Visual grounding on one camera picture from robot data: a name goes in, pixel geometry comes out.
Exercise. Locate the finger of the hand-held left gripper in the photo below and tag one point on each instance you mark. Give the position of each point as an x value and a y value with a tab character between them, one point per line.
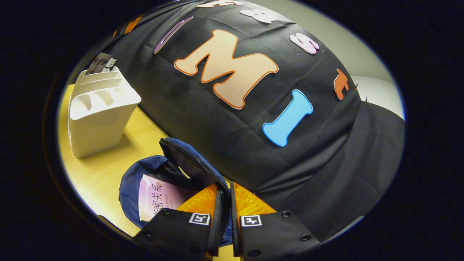
133	24

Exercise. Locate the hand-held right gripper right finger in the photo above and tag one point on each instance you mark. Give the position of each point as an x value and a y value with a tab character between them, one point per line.
275	235

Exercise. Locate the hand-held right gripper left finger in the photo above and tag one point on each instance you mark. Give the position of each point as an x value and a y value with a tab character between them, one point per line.
174	232

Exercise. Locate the pink cover book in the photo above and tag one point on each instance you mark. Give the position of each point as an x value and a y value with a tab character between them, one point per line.
159	197

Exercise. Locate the portrait cover book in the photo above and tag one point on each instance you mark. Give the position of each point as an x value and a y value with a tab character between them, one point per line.
101	64

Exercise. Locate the blue schoolbag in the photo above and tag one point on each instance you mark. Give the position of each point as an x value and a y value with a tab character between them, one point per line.
130	188

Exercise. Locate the white plastic bookshelf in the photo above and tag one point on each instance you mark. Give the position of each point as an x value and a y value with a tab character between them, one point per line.
101	119

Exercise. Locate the black backdrop cloth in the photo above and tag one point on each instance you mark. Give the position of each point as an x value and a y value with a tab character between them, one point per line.
308	163

